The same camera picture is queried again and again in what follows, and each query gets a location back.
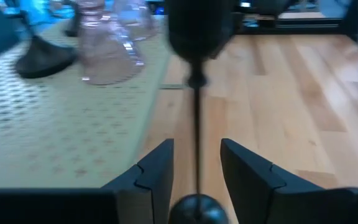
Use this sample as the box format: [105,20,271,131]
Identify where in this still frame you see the green perforated metal shelf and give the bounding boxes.
[0,15,172,192]

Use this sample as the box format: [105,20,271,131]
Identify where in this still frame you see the pink ribbed glass candle holder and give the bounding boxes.
[75,0,145,86]
[113,0,160,41]

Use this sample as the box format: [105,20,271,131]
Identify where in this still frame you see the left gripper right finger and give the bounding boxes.
[221,139,358,224]

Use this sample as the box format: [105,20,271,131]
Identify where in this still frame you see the black metal candlestick holder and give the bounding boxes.
[166,0,234,224]
[14,9,79,79]

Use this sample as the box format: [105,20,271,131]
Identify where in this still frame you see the black aluminium table frame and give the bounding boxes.
[233,12,358,43]

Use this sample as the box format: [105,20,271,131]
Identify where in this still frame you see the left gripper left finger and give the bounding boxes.
[0,139,175,224]

